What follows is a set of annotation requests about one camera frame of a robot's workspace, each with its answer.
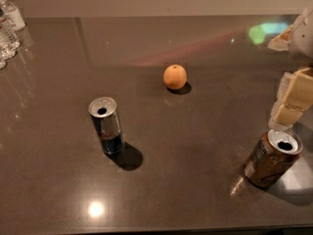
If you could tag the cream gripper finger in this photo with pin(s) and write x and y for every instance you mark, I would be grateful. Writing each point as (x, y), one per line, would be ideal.
(294, 97)
(281, 41)

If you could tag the orange fruit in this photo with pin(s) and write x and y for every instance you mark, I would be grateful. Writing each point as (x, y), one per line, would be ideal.
(174, 77)

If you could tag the clear bottle with white label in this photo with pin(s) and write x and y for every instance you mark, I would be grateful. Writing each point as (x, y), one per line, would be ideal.
(13, 15)

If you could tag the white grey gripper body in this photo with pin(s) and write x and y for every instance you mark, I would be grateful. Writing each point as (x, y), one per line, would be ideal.
(303, 39)

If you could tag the clear ribbed water bottle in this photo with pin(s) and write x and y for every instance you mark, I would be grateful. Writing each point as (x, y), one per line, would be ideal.
(9, 42)

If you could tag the silver blue energy drink can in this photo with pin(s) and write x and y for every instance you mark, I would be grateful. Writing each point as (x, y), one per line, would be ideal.
(104, 114)

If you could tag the orange brown soda can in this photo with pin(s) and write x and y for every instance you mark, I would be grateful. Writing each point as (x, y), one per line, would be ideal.
(273, 155)

